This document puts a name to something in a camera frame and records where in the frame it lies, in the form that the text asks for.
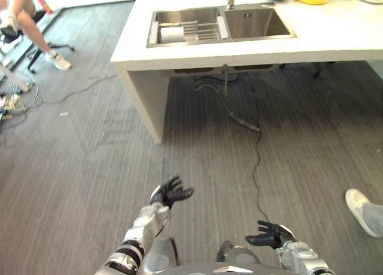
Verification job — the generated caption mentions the seated person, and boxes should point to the seated person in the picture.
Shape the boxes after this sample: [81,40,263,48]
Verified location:
[0,0,72,71]

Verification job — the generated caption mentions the red fire extinguisher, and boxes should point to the red fire extinguisher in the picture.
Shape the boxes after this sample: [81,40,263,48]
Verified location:
[34,0,54,15]

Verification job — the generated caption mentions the stainless steel double sink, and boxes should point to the stainless steel double sink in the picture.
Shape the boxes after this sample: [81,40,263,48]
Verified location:
[145,2,297,48]

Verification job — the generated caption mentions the white kitchen island counter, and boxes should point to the white kitchen island counter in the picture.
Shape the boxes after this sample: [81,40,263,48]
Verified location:
[110,0,383,144]

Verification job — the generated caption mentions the cluttered power strip pile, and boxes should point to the cluttered power strip pile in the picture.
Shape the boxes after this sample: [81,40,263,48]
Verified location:
[0,92,29,120]

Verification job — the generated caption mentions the silver robot body and legs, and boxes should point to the silver robot body and legs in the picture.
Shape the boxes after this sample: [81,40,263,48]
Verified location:
[140,236,290,275]

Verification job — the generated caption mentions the white plate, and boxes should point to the white plate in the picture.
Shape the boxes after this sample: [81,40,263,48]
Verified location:
[159,26,184,43]

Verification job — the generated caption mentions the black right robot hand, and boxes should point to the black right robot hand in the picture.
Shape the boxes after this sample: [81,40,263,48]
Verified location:
[245,219,296,249]

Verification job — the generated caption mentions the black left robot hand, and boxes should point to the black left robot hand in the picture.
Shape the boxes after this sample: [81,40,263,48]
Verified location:
[150,175,195,209]

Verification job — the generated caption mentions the metal dish drying rack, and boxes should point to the metal dish drying rack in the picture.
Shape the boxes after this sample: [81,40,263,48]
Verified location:
[148,20,229,45]

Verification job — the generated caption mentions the white desk leg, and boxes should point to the white desk leg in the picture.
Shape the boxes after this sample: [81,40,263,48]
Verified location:
[0,64,31,93]

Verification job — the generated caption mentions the black office chair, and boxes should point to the black office chair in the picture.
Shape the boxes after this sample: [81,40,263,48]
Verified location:
[0,9,75,75]

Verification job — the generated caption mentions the thin black floor cable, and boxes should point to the thin black floor cable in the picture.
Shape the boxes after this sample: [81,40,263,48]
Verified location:
[0,73,117,149]

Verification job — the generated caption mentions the standing person's foot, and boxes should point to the standing person's foot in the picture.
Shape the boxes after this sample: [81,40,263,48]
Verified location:
[345,188,383,239]

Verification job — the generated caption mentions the grey drain hose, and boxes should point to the grey drain hose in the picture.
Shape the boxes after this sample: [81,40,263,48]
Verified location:
[193,64,261,133]

